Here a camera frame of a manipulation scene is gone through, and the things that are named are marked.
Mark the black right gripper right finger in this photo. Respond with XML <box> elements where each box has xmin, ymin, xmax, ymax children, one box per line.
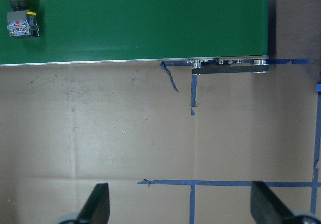
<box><xmin>250</xmin><ymin>181</ymin><xmax>295</xmax><ymax>224</ymax></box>

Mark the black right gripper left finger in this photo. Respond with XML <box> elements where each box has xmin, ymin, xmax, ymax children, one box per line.
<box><xmin>76</xmin><ymin>183</ymin><xmax>110</xmax><ymax>224</ymax></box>

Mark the yellow push button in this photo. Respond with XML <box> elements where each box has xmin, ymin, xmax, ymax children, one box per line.
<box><xmin>7</xmin><ymin>0</ymin><xmax>39</xmax><ymax>38</ymax></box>

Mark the blue right storage bin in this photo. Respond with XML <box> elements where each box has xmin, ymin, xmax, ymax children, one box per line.
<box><xmin>315</xmin><ymin>82</ymin><xmax>321</xmax><ymax>92</ymax></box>

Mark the green conveyor belt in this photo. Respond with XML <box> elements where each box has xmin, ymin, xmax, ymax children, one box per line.
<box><xmin>1</xmin><ymin>0</ymin><xmax>268</xmax><ymax>65</ymax></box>

